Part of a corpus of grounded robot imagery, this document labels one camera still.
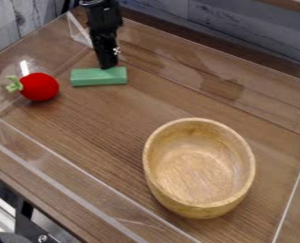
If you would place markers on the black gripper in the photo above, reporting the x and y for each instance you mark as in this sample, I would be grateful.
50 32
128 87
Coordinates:
104 21

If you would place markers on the green rectangular block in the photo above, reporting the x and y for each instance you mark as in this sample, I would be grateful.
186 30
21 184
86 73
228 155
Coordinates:
97 76

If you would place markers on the light wooden bowl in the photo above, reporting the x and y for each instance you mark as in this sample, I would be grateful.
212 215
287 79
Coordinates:
198 166

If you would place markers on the red plush tomato toy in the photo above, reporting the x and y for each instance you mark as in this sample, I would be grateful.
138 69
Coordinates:
37 86

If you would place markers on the black metal table leg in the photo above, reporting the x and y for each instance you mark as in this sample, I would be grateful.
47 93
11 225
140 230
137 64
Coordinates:
26 227

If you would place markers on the clear acrylic corner bracket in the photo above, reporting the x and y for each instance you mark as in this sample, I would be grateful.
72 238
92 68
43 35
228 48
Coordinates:
78 33

